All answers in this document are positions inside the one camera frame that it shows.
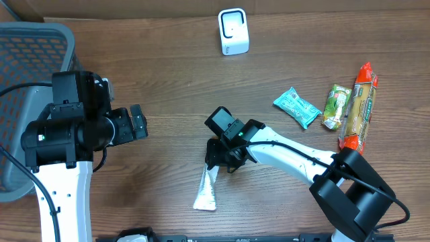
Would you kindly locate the teal snack packet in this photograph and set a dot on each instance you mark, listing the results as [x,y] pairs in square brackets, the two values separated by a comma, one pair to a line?
[301,110]

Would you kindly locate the green tea packet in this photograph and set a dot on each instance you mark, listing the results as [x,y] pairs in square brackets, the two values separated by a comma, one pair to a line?
[336,105]

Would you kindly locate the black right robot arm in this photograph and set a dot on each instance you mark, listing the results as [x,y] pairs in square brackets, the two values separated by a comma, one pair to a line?
[348,190]

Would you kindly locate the white barcode scanner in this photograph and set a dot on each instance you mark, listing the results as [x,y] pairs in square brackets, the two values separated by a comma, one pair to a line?
[234,34]

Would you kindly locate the white tube gold cap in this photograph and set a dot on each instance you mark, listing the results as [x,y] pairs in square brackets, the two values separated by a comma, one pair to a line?
[206,198]

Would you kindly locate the orange spaghetti packet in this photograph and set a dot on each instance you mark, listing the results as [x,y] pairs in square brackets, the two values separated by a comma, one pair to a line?
[355,127]

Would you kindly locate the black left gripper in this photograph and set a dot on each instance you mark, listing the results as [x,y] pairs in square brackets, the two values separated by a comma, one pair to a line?
[135,122]

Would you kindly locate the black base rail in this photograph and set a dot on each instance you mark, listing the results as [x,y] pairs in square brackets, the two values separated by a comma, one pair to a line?
[147,234]

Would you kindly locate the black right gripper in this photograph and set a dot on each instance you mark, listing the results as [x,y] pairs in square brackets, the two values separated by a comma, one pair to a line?
[216,154]

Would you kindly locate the grey plastic mesh basket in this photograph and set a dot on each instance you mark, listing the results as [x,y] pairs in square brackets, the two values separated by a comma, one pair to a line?
[30,54]

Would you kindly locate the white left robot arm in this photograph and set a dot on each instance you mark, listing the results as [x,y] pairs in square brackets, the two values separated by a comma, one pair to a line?
[60,144]

